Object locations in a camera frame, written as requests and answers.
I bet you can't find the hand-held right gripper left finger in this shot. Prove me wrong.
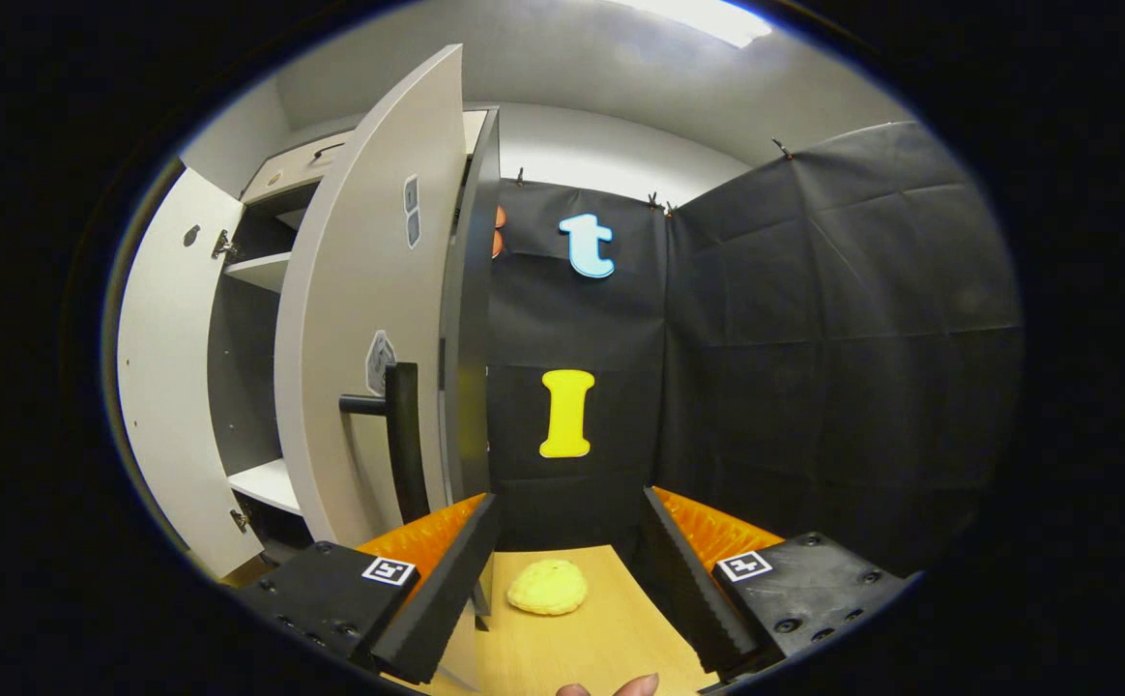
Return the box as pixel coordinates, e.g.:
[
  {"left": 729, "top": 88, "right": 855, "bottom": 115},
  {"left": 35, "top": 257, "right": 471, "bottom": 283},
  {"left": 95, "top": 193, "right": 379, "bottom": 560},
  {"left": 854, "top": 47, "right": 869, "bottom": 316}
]
[{"left": 234, "top": 493, "right": 504, "bottom": 684}]

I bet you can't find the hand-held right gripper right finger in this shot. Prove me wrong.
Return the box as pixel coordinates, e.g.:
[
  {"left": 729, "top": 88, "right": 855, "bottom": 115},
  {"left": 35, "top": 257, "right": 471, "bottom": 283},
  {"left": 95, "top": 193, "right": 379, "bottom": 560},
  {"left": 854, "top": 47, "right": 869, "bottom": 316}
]
[{"left": 640, "top": 486, "right": 911, "bottom": 678}]

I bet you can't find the white cabinet door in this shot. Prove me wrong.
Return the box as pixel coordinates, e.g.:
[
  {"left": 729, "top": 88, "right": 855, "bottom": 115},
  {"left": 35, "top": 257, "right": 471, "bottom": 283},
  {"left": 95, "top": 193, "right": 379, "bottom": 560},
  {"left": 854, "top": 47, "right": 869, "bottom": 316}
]
[
  {"left": 274, "top": 43, "right": 482, "bottom": 691},
  {"left": 116, "top": 166, "right": 264, "bottom": 579}
]

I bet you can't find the white cabinet shelf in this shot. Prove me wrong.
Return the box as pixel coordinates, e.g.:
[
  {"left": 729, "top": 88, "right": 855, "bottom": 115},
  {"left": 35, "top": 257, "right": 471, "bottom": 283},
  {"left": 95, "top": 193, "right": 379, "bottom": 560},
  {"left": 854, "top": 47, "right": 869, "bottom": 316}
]
[
  {"left": 227, "top": 457, "right": 304, "bottom": 516},
  {"left": 224, "top": 251, "right": 293, "bottom": 294}
]

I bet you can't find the grey and white cabinet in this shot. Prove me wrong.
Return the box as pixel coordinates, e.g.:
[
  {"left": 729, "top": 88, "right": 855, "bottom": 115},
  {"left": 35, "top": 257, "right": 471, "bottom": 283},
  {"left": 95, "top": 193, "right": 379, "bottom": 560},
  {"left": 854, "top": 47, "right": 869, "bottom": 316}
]
[{"left": 205, "top": 104, "right": 504, "bottom": 631}]

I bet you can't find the yellow bumpy round object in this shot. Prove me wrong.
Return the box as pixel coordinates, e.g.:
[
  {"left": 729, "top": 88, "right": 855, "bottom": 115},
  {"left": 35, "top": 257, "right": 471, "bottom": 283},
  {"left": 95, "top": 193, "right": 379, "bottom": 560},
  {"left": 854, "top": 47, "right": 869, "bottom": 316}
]
[{"left": 506, "top": 559, "right": 589, "bottom": 617}]

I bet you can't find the black backdrop cloth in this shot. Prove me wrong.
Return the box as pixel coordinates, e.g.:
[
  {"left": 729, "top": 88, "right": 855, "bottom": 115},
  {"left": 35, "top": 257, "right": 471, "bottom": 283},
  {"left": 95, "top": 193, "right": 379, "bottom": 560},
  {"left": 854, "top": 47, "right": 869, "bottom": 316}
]
[{"left": 485, "top": 121, "right": 1025, "bottom": 581}]

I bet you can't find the long ceiling light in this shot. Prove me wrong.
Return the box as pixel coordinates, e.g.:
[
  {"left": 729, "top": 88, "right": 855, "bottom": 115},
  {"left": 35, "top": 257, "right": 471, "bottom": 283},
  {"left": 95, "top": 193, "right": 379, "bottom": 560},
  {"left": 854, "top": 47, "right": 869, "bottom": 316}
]
[{"left": 611, "top": 0, "right": 774, "bottom": 49}]

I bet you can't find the black right door handle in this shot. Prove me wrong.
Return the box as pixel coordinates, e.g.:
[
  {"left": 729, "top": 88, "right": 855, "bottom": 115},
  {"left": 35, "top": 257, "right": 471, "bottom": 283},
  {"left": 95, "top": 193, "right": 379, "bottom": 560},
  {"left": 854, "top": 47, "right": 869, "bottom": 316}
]
[{"left": 338, "top": 362, "right": 431, "bottom": 525}]

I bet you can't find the beige drawer with black handle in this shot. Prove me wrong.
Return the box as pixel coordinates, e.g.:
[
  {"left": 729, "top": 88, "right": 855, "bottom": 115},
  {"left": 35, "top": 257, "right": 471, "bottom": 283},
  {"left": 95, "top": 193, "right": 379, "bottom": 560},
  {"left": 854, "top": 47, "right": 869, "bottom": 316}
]
[{"left": 239, "top": 108, "right": 488, "bottom": 206}]

